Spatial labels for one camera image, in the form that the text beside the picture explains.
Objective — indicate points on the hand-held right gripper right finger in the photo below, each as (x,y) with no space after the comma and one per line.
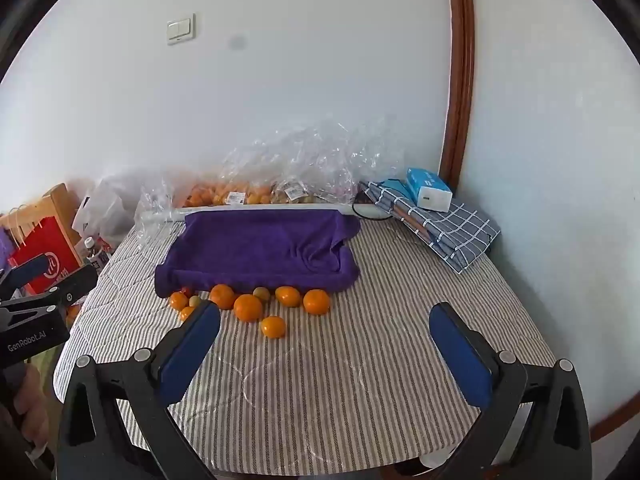
(460,355)

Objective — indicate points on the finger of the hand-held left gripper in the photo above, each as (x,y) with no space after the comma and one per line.
(75,282)
(35,270)

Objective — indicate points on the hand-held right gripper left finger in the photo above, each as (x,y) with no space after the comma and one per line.
(190,355)

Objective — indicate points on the small orange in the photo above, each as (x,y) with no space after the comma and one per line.
(186,313)
(178,300)

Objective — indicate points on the greenish round fruit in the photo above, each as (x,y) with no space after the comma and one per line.
(195,300)
(260,293)

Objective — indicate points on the small red fruit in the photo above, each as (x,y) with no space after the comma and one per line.
(186,291)

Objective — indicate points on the large orange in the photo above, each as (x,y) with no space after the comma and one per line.
(273,327)
(316,302)
(222,296)
(287,296)
(248,308)

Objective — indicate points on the purple towel-covered tray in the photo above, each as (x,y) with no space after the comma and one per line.
(260,250)

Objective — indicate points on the white tray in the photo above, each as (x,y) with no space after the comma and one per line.
(250,208)

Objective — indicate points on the person's left hand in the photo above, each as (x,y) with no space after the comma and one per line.
(32,400)

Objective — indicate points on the red paper bag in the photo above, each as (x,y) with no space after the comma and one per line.
(45,255)

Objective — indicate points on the plastic bottle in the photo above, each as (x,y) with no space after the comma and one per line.
(92,252)

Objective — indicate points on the brown cardboard box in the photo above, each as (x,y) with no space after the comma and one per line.
(50,200)

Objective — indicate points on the white plastic bag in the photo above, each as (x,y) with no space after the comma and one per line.
(100,205)

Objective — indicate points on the clear plastic wrap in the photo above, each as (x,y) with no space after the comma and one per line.
(155,205)

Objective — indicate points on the folded checked cloth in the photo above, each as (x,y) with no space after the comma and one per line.
(440,227)

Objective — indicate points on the striped bed sheet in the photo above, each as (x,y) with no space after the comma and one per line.
(325,360)

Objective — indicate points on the clear bag of oranges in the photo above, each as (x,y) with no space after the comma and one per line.
(220,192)

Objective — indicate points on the blue tissue pack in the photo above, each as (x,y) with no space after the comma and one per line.
(427,187)

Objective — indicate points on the clear bag of brown fruit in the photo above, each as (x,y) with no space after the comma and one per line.
(295,192)

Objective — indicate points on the crumpled clear plastic bag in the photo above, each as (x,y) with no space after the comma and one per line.
(310,155)

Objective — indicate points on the white light switch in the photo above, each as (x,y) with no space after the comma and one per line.
(181,28)

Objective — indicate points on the brown wooden door frame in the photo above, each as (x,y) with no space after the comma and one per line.
(462,60)

